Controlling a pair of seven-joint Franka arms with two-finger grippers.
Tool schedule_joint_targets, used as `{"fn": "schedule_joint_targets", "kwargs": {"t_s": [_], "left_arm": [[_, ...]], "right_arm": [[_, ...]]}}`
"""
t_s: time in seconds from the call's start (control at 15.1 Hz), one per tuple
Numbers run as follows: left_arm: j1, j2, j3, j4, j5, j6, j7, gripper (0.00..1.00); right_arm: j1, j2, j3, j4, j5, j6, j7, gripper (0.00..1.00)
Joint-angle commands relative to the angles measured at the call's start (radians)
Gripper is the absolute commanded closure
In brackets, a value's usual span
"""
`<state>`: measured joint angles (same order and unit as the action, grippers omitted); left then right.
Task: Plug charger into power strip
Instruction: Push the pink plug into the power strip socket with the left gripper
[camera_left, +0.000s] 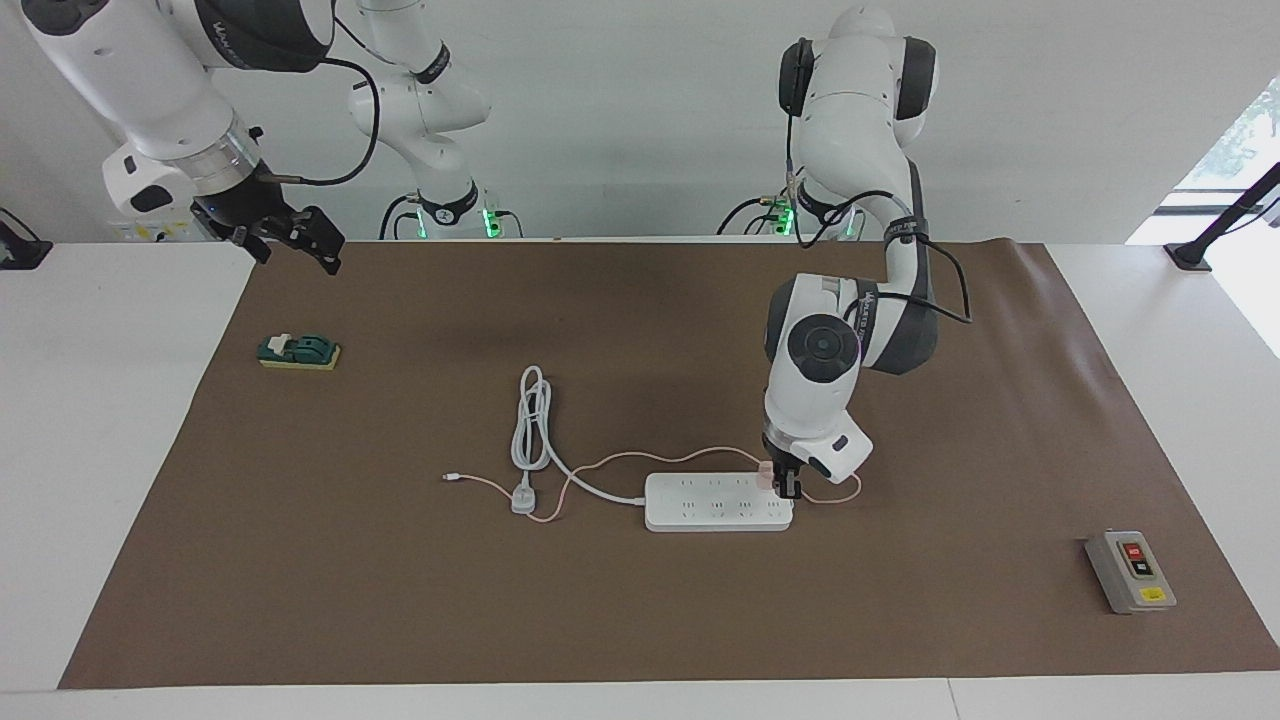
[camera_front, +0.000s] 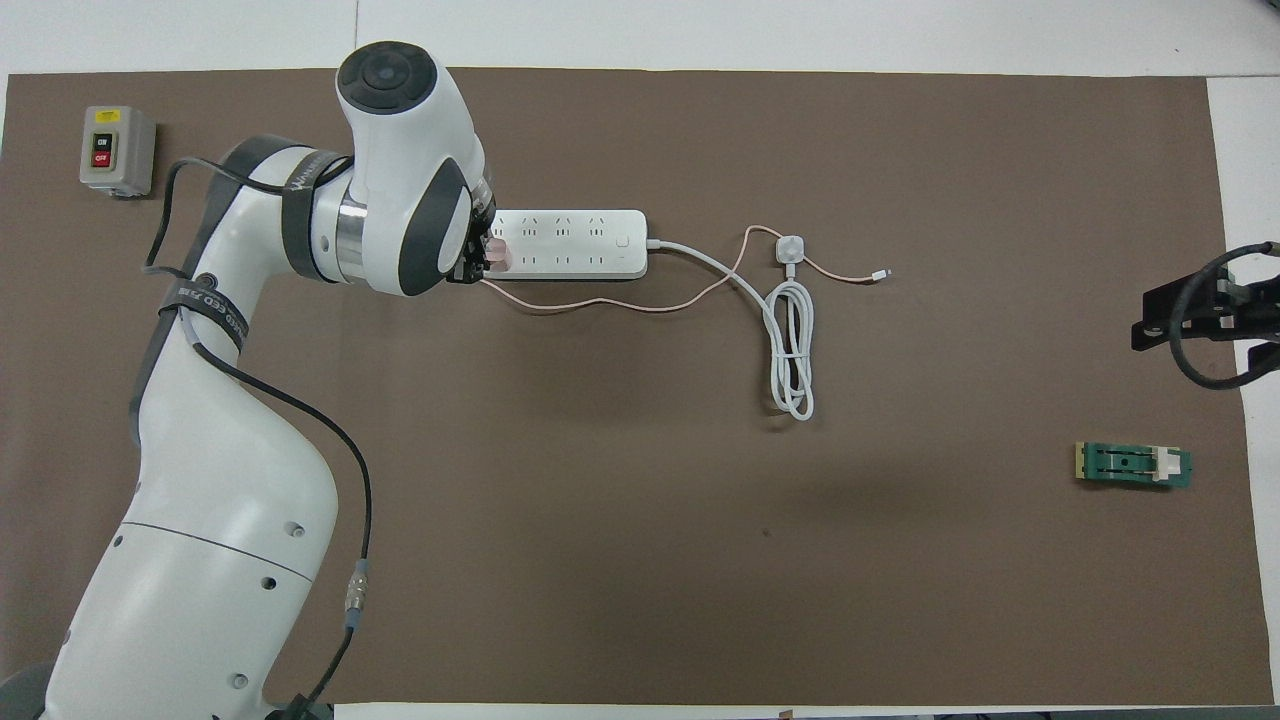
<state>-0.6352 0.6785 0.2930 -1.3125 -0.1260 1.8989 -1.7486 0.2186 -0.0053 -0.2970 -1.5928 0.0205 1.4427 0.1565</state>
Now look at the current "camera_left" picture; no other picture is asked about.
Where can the white power strip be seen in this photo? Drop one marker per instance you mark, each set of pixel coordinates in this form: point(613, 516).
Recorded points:
point(720, 503)

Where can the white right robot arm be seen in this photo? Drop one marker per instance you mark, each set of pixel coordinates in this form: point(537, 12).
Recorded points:
point(150, 80)

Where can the brown table mat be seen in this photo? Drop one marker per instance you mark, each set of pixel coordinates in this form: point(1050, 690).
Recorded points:
point(700, 600)

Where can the pink charger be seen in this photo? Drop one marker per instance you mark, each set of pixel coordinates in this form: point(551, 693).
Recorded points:
point(766, 476)

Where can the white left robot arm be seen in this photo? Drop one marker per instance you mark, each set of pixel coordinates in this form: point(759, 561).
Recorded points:
point(810, 400)

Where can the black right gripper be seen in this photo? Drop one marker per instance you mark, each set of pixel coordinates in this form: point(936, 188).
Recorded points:
point(248, 205)

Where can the green knife switch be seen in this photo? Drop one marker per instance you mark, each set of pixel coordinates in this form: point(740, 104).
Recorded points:
point(300, 352)

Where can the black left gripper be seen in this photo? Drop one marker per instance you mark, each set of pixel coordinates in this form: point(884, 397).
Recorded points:
point(785, 455)

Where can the grey on-off switch box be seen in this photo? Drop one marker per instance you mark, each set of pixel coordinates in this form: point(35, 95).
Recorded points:
point(1130, 572)

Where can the black clamp mount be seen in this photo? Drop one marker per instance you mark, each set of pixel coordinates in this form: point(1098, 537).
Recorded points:
point(20, 250)

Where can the white wall outlet box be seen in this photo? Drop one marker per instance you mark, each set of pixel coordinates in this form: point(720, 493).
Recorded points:
point(150, 232)

